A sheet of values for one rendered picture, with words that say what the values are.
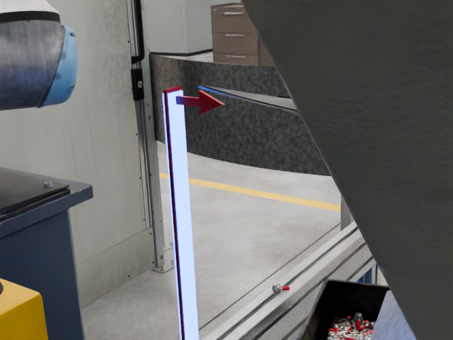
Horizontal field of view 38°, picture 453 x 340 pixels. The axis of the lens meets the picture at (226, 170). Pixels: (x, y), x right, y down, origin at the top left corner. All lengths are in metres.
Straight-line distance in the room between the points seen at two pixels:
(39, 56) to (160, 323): 1.78
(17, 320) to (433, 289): 0.37
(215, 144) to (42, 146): 0.70
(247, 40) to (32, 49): 6.43
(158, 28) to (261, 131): 8.15
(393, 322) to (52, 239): 0.55
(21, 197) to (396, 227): 0.79
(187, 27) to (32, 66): 9.33
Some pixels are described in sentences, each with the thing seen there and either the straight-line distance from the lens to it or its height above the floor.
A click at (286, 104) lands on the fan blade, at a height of 1.20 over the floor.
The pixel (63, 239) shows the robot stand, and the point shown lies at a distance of 1.00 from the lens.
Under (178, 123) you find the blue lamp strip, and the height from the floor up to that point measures 1.16.
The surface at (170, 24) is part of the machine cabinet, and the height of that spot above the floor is 0.49.
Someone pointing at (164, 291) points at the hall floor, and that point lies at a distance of 2.84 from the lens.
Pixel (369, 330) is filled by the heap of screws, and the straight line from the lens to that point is 0.92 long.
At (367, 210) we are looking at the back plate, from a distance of 0.17.
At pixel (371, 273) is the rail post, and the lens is 1.22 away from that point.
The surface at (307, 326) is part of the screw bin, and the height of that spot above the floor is 0.88.
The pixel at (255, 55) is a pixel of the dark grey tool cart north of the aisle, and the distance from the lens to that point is 7.31.
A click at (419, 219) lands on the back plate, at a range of 0.17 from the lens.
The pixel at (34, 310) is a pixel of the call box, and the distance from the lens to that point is 0.53.
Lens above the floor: 1.31
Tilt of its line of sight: 17 degrees down
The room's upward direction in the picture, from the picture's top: 3 degrees counter-clockwise
